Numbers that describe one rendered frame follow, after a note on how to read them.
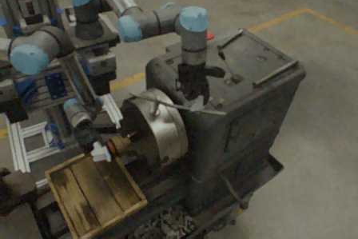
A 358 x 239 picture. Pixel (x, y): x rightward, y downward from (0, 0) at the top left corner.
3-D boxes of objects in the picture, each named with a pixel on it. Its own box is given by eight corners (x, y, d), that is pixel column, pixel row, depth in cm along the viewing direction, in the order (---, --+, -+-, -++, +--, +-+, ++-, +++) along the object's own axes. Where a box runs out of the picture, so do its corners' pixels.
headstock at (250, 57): (226, 78, 180) (238, 21, 153) (287, 127, 153) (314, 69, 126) (143, 117, 154) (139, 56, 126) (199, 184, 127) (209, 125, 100)
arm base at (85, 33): (72, 29, 157) (68, 12, 150) (99, 23, 163) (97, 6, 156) (79, 43, 148) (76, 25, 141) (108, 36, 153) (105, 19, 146)
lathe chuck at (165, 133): (137, 116, 140) (143, 75, 114) (173, 170, 129) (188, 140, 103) (120, 123, 136) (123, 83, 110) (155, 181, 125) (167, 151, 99)
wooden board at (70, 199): (109, 146, 139) (107, 141, 136) (148, 205, 119) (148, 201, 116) (46, 177, 126) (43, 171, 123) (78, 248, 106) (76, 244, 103)
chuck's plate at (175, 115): (143, 113, 142) (151, 73, 116) (179, 166, 130) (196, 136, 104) (137, 116, 140) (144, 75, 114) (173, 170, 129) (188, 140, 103)
